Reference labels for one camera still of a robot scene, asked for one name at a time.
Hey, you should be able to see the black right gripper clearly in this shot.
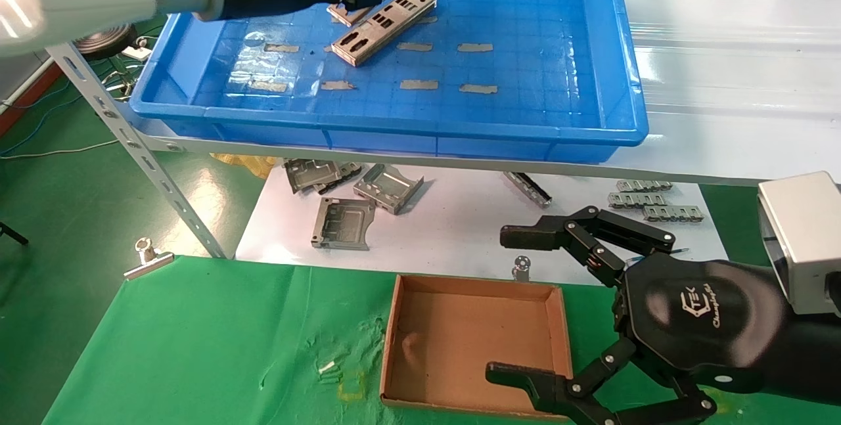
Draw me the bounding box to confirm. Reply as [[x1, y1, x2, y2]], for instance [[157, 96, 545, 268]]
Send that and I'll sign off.
[[485, 206, 789, 425]]

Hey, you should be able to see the metal plate in tray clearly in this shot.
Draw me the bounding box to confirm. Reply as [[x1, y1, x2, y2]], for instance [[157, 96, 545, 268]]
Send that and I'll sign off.
[[331, 0, 438, 68]]

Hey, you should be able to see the shallow cardboard box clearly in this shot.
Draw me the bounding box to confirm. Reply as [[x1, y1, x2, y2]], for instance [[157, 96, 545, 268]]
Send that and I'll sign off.
[[380, 273, 574, 420]]

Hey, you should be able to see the blue plastic tray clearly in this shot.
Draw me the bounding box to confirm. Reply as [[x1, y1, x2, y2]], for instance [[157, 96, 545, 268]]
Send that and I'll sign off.
[[129, 0, 650, 164]]

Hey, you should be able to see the white paper sheet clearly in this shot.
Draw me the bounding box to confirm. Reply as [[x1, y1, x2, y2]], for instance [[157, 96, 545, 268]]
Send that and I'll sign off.
[[235, 159, 729, 288]]

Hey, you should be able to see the long metal clip strip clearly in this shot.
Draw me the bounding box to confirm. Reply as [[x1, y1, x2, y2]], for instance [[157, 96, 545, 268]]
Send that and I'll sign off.
[[503, 171, 553, 210]]

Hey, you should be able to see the short metal clip strip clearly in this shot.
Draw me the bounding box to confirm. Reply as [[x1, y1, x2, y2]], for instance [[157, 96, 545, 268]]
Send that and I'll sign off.
[[607, 192, 670, 209], [642, 205, 705, 223], [616, 179, 673, 193]]

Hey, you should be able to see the dark metal connector part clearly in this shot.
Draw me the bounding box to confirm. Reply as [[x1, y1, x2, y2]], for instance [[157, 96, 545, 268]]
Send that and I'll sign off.
[[322, 162, 363, 193]]

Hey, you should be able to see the black round disc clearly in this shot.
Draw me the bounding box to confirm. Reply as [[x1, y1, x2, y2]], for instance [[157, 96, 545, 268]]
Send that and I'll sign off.
[[71, 24, 139, 62]]

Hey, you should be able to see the grey metal shelf deck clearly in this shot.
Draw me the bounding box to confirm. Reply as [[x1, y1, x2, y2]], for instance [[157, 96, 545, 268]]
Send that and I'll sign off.
[[122, 0, 841, 187]]

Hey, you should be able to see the green table cloth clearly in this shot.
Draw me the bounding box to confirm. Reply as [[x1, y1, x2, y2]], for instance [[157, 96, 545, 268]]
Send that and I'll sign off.
[[41, 256, 841, 425]]

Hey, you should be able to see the yellow seat black stool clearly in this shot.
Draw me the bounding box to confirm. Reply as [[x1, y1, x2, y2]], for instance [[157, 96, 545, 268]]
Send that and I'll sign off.
[[0, 221, 29, 246]]

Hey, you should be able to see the open sheet metal bracket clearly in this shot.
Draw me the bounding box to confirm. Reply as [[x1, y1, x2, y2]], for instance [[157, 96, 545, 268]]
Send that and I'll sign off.
[[353, 163, 425, 216]]

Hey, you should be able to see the flat sheet metal bracket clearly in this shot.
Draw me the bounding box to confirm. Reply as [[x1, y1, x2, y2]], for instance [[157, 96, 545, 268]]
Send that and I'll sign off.
[[311, 197, 378, 252]]

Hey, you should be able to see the grey sheet metal bracket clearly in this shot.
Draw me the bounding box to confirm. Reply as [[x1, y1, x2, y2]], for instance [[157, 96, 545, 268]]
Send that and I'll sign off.
[[284, 158, 342, 194]]

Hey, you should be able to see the perforated metal shelf post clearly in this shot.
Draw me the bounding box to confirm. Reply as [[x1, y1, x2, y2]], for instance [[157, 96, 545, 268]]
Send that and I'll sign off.
[[45, 43, 228, 260]]

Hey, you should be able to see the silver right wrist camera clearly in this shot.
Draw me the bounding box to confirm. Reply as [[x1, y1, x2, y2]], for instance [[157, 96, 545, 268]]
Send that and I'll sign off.
[[757, 171, 841, 316]]

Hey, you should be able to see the white floor cable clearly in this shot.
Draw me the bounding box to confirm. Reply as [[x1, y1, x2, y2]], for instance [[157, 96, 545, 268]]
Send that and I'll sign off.
[[0, 139, 120, 161]]

